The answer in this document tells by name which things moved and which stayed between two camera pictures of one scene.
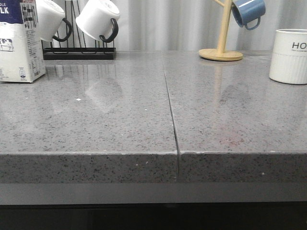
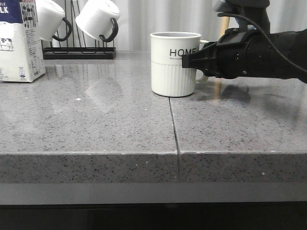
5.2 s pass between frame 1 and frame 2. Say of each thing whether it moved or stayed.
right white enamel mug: stayed
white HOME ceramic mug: moved
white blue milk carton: stayed
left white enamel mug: stayed
